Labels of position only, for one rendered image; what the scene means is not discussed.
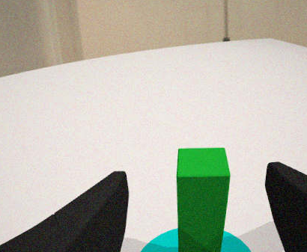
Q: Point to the green rectangular post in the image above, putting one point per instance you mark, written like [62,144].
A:
[202,185]

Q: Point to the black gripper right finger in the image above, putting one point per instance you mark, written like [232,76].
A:
[286,190]

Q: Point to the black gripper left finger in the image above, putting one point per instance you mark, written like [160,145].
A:
[93,222]

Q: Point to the cyan circle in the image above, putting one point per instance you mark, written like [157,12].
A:
[167,242]

